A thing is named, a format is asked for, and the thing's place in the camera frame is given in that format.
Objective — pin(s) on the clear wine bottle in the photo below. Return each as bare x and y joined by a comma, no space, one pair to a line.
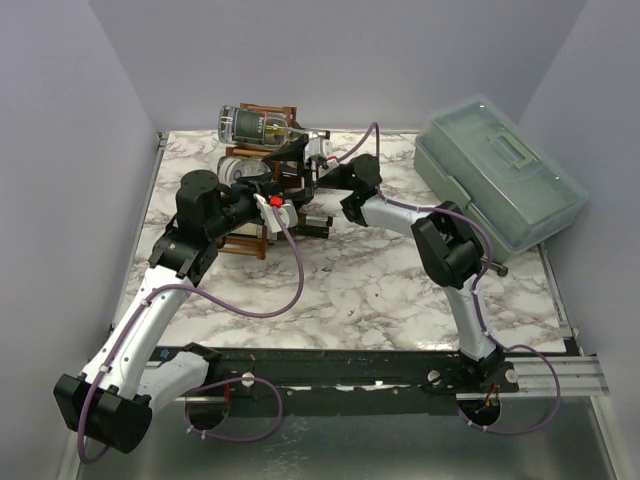
240,169

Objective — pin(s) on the translucent green plastic toolbox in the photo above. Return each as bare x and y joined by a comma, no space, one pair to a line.
472,154

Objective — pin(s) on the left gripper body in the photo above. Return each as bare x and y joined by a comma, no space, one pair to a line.
242,199

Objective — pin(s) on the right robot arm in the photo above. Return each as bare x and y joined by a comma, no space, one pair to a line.
450,245

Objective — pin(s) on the green bottle white label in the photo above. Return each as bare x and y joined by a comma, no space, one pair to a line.
308,225

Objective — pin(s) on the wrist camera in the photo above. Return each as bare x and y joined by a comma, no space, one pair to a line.
317,153
278,215

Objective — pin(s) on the dark metal crank tool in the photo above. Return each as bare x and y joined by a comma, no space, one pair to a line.
501,270

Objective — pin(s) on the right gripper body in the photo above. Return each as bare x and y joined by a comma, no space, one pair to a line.
340,176

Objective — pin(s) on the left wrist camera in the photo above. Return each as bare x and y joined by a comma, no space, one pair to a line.
278,215

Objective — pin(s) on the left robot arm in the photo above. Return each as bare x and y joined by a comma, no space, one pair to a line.
114,398

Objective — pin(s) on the black front mounting rail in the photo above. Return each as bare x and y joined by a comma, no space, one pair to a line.
351,382

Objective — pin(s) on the clear bottle dark label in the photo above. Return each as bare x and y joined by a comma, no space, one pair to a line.
262,127

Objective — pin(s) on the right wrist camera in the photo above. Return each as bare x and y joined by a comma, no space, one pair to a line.
317,153

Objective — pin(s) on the brown wooden wine rack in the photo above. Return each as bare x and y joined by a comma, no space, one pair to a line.
250,248

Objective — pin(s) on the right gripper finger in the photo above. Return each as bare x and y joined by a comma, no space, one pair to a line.
299,197
292,152

